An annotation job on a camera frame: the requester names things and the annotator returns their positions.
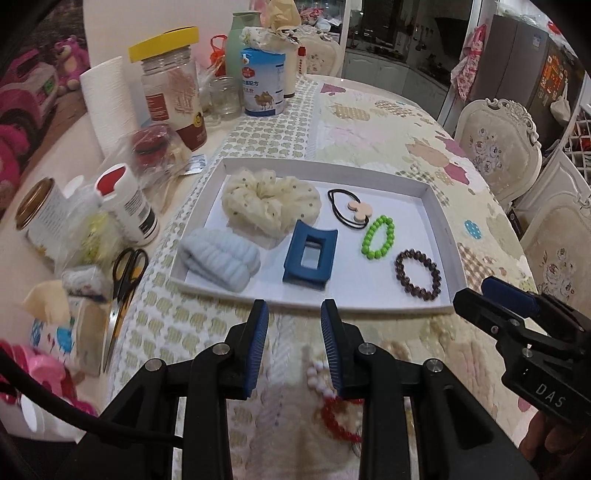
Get small empty glass jar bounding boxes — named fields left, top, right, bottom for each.
left=208, top=76, right=243, bottom=121

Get white hanging tote bag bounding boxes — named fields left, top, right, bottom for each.
left=549, top=80, right=574, bottom=123

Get white bead bracelet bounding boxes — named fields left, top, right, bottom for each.
left=306, top=360, right=340, bottom=402

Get small white plastic bottle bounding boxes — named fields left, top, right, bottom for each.
left=18, top=394, right=88, bottom=444

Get red bead bracelet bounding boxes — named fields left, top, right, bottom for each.
left=322, top=398, right=365, bottom=446

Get black hair tie pink flower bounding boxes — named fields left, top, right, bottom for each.
left=328, top=188, right=374, bottom=230

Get black cable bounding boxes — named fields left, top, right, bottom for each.
left=0, top=346, right=185, bottom=444

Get white shallow cardboard box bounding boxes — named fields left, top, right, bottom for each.
left=168, top=158, right=467, bottom=311

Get white paper cup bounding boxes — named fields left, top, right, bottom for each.
left=283, top=46, right=308, bottom=99

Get plastic bag red contents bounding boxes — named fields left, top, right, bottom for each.
left=122, top=124, right=195, bottom=190

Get grey refrigerator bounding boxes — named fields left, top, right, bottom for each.
left=471, top=14, right=580, bottom=139

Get patchwork quilted tablecloth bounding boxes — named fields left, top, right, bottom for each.
left=104, top=74, right=543, bottom=480

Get light blue fluffy scrunchie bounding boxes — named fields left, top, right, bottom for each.
left=178, top=227, right=262, bottom=292

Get cartoon print tissue box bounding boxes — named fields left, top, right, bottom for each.
left=22, top=279, right=112, bottom=374

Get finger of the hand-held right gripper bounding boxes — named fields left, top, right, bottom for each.
left=480, top=276, right=591, bottom=339
left=452, top=287, right=546, bottom=348

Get cream dotted tulle scrunchie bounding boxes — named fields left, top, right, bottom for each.
left=221, top=167, right=321, bottom=239

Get tan paper bag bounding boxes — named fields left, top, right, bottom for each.
left=267, top=0, right=303, bottom=28

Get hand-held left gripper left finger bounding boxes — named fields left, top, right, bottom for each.
left=55, top=299, right=270, bottom=480

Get plastic bag yellow contents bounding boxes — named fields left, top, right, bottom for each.
left=55, top=185, right=125, bottom=268

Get white bottle red cap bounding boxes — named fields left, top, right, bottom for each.
left=95, top=162, right=161, bottom=245

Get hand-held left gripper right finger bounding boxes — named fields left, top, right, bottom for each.
left=321, top=299, right=539, bottom=480

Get cream ornate dining chair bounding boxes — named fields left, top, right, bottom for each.
left=455, top=98, right=542, bottom=210
left=517, top=152, right=591, bottom=305
left=299, top=33, right=345, bottom=75

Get pale green bottle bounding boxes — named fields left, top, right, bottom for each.
left=225, top=11, right=264, bottom=79

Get clear jar yellow lid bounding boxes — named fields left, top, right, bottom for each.
left=128, top=26, right=207, bottom=153

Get pink plastic toy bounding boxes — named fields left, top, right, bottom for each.
left=0, top=339, right=98, bottom=416

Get brown bead bracelet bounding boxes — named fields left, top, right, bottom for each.
left=394, top=248, right=443, bottom=303

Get black yellow scissors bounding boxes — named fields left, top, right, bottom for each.
left=102, top=248, right=149, bottom=374

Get floral cloth bundle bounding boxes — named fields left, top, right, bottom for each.
left=242, top=25, right=301, bottom=49

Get pink floral hanging cloth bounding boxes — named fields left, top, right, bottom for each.
left=450, top=25, right=488, bottom=100

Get green bead bracelet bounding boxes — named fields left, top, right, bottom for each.
left=360, top=215, right=396, bottom=260

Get small foil sachet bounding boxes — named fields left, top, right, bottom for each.
left=182, top=154, right=207, bottom=177

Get white can gold rim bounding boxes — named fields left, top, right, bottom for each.
left=15, top=178, right=70, bottom=254

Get white paper towel roll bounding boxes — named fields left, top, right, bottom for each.
left=80, top=56, right=139, bottom=158

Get blue hair claw clip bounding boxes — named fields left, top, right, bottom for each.
left=281, top=220, right=339, bottom=291

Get blue white powder can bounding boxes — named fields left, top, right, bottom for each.
left=240, top=46, right=287, bottom=117

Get person's right hand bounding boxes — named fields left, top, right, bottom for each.
left=519, top=410, right=578, bottom=468

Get small tissue packet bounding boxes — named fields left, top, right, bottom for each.
left=62, top=264, right=114, bottom=301

